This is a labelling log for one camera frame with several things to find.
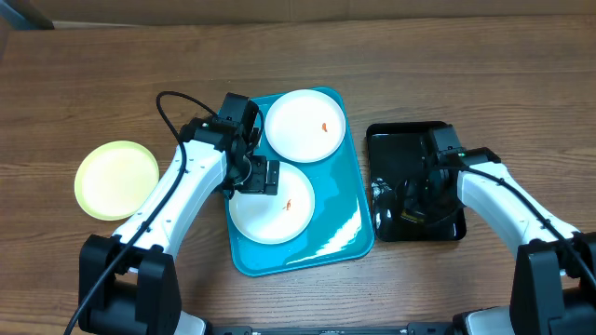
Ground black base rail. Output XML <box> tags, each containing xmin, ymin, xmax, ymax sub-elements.
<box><xmin>206</xmin><ymin>322</ymin><xmax>464</xmax><ymax>335</ymax></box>

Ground white plate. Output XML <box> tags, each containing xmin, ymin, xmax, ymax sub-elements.
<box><xmin>264</xmin><ymin>89</ymin><xmax>346</xmax><ymax>163</ymax></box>
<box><xmin>228</xmin><ymin>162</ymin><xmax>315</xmax><ymax>245</ymax></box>

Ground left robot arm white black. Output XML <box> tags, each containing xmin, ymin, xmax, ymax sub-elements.
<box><xmin>65</xmin><ymin>118</ymin><xmax>279</xmax><ymax>334</ymax></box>

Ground teal plastic tray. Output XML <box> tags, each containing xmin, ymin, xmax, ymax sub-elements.
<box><xmin>225</xmin><ymin>87</ymin><xmax>374</xmax><ymax>276</ymax></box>

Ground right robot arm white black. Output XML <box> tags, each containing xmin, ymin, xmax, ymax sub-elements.
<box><xmin>395</xmin><ymin>148</ymin><xmax>595</xmax><ymax>335</ymax></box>

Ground green yellow sponge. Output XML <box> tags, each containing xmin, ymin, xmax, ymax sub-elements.
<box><xmin>400</xmin><ymin>208</ymin><xmax>426</xmax><ymax>223</ymax></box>

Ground black rectangular tray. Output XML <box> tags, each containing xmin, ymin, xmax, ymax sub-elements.
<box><xmin>366</xmin><ymin>121</ymin><xmax>467</xmax><ymax>242</ymax></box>

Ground yellow-green plate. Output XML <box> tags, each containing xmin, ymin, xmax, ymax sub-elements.
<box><xmin>74</xmin><ymin>141</ymin><xmax>159</xmax><ymax>221</ymax></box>

